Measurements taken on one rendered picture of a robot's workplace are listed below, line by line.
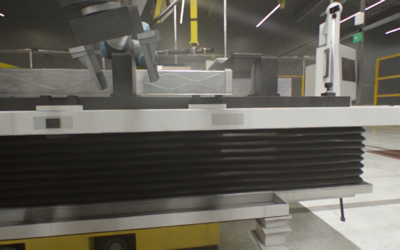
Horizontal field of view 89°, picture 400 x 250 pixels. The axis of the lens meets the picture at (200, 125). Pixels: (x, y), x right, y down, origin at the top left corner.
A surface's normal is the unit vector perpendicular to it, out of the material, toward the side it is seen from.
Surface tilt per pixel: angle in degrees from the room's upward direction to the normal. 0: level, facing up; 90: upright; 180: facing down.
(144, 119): 90
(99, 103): 90
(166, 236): 90
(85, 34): 113
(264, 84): 90
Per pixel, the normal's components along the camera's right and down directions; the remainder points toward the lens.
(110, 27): -0.11, 0.47
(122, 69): 0.14, 0.08
